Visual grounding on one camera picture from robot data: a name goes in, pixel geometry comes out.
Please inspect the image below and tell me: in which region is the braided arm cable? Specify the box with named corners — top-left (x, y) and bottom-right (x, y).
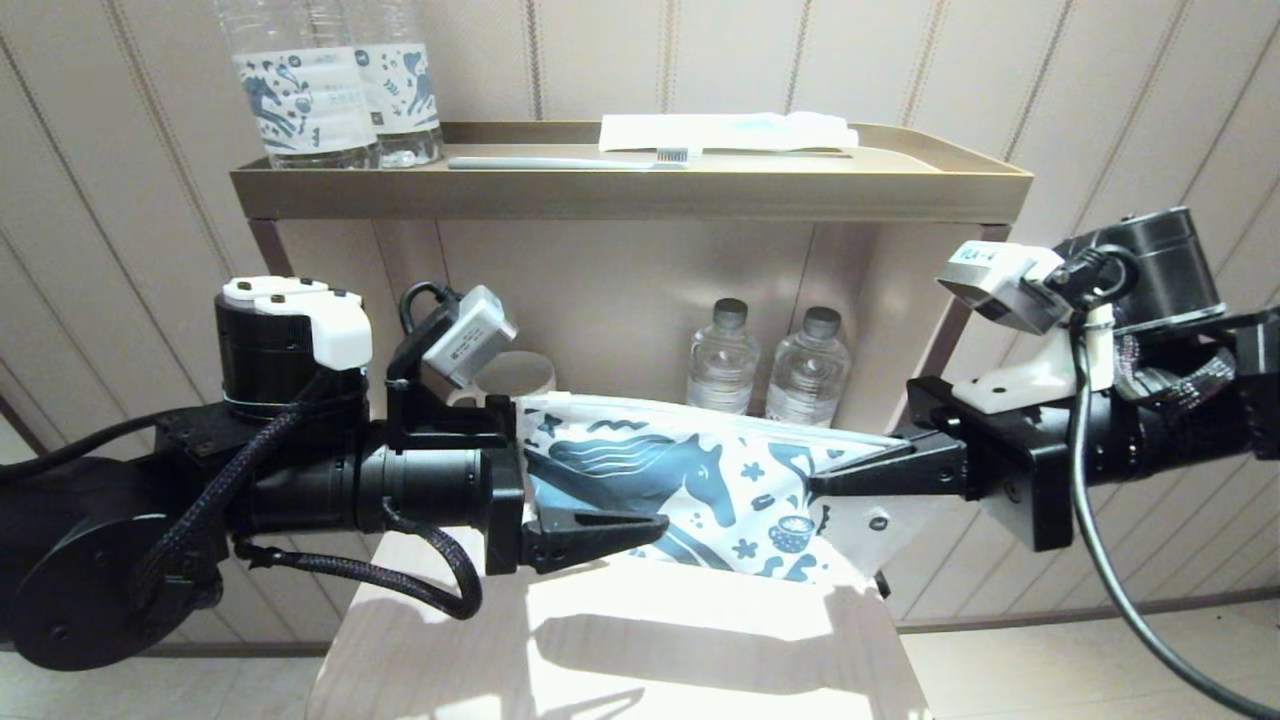
top-left (1110, 335), bottom-right (1241, 403)
top-left (130, 400), bottom-right (483, 621)

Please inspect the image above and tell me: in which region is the beige wooden shelf unit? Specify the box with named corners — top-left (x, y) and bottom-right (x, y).
top-left (230, 122), bottom-right (1036, 720)

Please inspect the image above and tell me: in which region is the light blue toothbrush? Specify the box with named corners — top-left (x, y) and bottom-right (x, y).
top-left (447, 148), bottom-right (690, 172)

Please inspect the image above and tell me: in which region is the braided right arm cable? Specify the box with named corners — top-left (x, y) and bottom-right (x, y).
top-left (1110, 335), bottom-right (1241, 403)

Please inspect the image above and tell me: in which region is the braided left arm cable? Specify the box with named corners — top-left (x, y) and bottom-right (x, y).
top-left (130, 400), bottom-right (483, 621)

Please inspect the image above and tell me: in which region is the black left camera cable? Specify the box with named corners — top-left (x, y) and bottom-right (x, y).
top-left (398, 282), bottom-right (451, 336)

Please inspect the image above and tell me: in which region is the white blue horse pouch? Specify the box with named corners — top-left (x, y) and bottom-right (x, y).
top-left (515, 392), bottom-right (951, 586)

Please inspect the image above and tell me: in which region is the toothbrush in white wrapper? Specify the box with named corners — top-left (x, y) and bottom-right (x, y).
top-left (599, 112), bottom-right (859, 154)

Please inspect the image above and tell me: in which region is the large horse label water bottle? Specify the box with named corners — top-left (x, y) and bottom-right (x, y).
top-left (345, 0), bottom-right (444, 168)
top-left (215, 0), bottom-right (381, 169)

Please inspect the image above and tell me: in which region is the white ribbed ceramic mug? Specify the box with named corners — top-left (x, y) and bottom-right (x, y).
top-left (450, 350), bottom-right (558, 407)

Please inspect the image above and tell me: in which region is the black camera cable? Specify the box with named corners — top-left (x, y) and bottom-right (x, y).
top-left (1065, 245), bottom-right (1280, 720)
top-left (398, 282), bottom-right (451, 336)

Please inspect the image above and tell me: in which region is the small clear water bottle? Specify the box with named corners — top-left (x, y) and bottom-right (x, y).
top-left (687, 299), bottom-right (759, 416)
top-left (765, 307), bottom-right (851, 428)

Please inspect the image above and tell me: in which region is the black right camera cable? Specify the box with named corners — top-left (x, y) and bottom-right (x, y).
top-left (1065, 245), bottom-right (1280, 720)

